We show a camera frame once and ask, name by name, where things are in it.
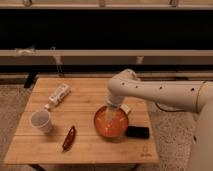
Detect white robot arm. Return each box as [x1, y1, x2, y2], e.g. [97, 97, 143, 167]
[106, 69, 213, 171]

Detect wooden table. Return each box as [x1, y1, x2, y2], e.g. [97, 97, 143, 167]
[4, 78, 159, 170]

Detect white paper cup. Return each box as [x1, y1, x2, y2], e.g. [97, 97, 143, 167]
[30, 109, 53, 134]

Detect white plastic bottle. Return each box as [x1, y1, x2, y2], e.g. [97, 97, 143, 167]
[44, 83, 71, 111]

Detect black cables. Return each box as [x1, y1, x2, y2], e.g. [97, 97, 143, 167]
[153, 101, 178, 114]

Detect black rectangular device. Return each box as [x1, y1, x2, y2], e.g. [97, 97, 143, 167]
[126, 126, 150, 139]

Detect orange ceramic bowl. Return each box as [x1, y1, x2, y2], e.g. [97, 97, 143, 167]
[94, 106, 129, 138]

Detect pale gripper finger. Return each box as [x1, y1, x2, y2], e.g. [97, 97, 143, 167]
[105, 108, 116, 122]

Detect small white packet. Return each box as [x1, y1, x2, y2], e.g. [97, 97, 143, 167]
[121, 104, 131, 115]

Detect dark red snack packet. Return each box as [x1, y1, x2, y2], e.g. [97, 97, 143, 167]
[62, 126, 76, 152]

